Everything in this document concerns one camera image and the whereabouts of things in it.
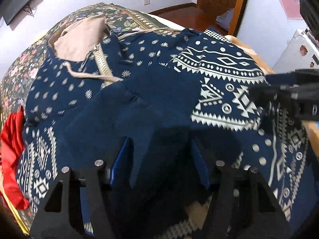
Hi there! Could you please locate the navy patterned hooded jacket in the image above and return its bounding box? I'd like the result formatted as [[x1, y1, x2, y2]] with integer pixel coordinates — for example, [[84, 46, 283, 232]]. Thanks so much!
[[15, 15, 319, 239]]

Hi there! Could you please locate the white suitcase with stickers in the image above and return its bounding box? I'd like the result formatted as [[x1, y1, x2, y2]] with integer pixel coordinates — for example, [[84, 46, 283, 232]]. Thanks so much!
[[272, 28, 318, 73]]

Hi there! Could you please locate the white sliding wardrobe door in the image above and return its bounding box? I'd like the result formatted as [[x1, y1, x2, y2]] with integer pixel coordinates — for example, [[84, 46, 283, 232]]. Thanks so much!
[[237, 0, 308, 68]]

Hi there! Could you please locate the grey bag on floor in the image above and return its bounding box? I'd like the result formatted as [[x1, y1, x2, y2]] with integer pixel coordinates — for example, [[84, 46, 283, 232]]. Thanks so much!
[[215, 8, 234, 31]]

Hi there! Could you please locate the red folded garment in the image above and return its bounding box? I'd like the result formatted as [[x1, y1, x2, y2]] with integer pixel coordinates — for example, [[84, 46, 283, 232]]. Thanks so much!
[[1, 106, 29, 210]]

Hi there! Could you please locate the floral green bedspread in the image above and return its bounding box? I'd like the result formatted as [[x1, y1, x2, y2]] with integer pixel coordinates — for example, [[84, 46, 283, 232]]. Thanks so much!
[[0, 2, 183, 234]]

